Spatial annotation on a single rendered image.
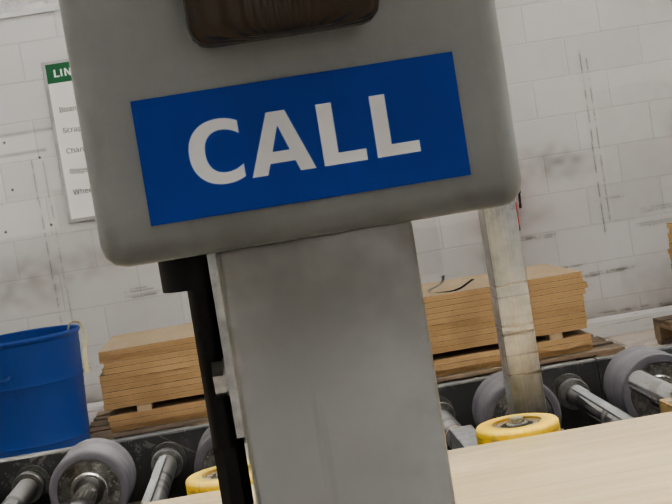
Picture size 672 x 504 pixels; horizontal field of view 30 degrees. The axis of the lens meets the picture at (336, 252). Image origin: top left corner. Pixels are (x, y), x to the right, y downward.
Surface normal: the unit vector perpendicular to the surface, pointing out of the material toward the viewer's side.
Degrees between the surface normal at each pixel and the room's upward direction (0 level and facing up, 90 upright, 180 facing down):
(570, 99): 90
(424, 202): 105
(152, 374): 90
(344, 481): 90
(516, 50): 90
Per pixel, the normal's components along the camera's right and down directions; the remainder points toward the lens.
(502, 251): 0.06, 0.04
